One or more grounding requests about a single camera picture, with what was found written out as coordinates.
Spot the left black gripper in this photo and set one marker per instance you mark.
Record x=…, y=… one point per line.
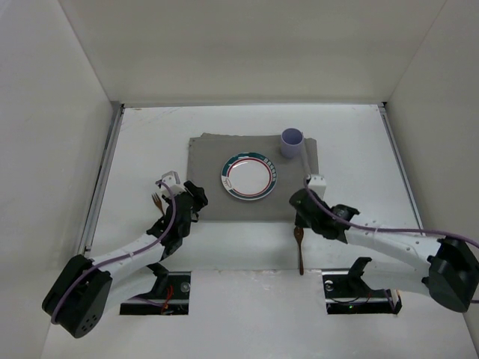
x=185, y=202

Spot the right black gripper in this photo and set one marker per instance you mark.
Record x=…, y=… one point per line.
x=304, y=206

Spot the grey cloth placemat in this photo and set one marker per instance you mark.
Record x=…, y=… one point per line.
x=208, y=155

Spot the white plate green rim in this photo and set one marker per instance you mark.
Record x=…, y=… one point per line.
x=249, y=176

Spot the lavender plastic cup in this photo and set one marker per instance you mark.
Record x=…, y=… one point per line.
x=291, y=143

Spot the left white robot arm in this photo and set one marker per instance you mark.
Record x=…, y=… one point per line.
x=87, y=287

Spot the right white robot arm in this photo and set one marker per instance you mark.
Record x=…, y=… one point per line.
x=431, y=263

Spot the brown wooden spoon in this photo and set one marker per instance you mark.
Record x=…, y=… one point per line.
x=298, y=234

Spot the brown wooden fork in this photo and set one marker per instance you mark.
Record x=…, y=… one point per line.
x=157, y=200

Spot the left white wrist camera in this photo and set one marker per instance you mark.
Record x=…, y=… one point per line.
x=170, y=184

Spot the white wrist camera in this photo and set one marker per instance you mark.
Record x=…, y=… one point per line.
x=170, y=184
x=316, y=183

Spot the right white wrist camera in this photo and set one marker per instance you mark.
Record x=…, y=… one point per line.
x=316, y=183

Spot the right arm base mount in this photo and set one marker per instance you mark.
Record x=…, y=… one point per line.
x=347, y=294

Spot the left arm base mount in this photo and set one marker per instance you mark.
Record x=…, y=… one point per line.
x=169, y=295

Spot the right aluminium table rail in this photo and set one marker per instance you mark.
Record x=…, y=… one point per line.
x=386, y=122

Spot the aluminium table rail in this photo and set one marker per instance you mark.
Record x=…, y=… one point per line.
x=386, y=122
x=85, y=239

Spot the left aluminium table rail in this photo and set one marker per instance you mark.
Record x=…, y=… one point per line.
x=85, y=239

